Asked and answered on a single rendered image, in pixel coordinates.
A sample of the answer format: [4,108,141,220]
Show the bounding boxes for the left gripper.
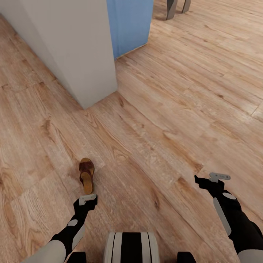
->
[73,196,98,216]

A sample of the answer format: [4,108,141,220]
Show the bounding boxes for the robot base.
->
[67,252,196,263]

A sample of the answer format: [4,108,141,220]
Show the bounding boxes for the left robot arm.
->
[20,194,98,263]

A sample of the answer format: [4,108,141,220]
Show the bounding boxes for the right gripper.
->
[194,175,225,193]

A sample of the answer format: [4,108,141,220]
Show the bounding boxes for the sandal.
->
[79,158,95,195]

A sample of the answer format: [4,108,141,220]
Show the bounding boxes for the robot trunk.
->
[103,232,160,263]

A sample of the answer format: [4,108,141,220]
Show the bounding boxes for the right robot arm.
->
[194,172,263,263]

